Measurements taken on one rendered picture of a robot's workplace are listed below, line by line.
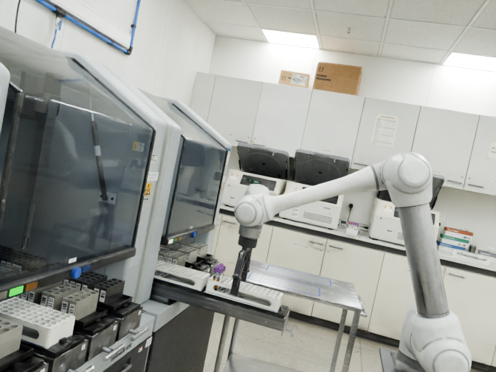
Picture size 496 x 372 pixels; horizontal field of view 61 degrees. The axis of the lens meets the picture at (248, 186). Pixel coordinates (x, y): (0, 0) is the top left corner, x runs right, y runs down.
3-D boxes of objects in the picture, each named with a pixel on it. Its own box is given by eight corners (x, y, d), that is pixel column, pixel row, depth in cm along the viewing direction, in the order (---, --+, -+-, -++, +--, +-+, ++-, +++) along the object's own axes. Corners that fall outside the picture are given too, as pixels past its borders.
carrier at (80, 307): (90, 308, 129) (94, 290, 128) (96, 311, 128) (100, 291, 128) (66, 321, 117) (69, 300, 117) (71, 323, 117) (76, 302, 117)
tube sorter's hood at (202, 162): (57, 218, 180) (83, 70, 177) (129, 209, 239) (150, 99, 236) (166, 246, 168) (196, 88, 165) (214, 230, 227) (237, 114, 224)
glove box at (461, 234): (444, 235, 400) (447, 224, 400) (442, 233, 412) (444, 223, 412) (472, 240, 394) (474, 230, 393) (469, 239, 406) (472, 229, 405)
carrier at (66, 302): (83, 307, 129) (87, 288, 129) (89, 308, 129) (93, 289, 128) (58, 319, 118) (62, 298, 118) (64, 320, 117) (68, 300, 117)
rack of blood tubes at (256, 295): (204, 294, 167) (207, 279, 167) (212, 288, 177) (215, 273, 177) (276, 315, 160) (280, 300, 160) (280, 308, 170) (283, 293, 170)
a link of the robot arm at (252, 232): (264, 224, 171) (261, 238, 171) (243, 219, 173) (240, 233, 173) (260, 226, 162) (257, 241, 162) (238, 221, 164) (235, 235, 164)
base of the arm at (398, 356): (434, 362, 173) (437, 348, 173) (446, 387, 152) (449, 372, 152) (388, 349, 178) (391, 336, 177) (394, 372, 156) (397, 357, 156)
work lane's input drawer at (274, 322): (120, 290, 174) (124, 269, 173) (136, 283, 187) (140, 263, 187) (292, 340, 157) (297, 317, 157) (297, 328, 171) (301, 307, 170)
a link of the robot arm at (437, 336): (460, 360, 151) (485, 391, 129) (413, 365, 153) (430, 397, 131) (420, 149, 151) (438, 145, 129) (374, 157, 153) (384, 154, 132)
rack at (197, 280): (133, 275, 174) (136, 260, 174) (145, 270, 184) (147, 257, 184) (199, 294, 168) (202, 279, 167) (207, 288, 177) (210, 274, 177)
